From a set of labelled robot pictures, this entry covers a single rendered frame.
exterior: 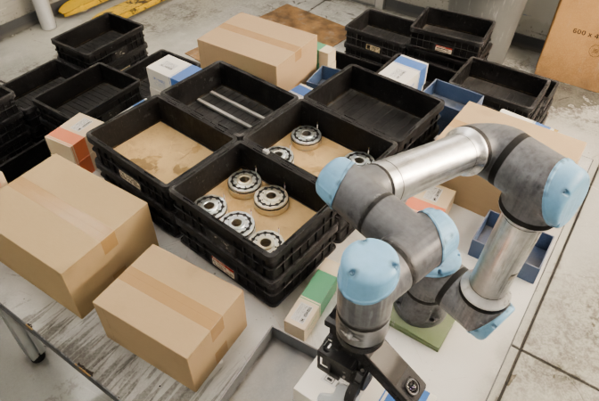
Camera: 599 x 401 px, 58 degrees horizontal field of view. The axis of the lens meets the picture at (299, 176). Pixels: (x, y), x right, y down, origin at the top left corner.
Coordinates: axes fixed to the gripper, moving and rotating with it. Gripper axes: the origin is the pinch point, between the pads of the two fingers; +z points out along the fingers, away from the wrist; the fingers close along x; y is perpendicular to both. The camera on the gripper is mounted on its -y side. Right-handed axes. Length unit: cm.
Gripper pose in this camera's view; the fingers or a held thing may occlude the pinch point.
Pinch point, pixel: (364, 400)
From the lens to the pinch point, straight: 98.2
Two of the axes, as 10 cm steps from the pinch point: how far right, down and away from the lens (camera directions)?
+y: -8.2, -3.8, 4.2
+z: 0.0, 7.4, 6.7
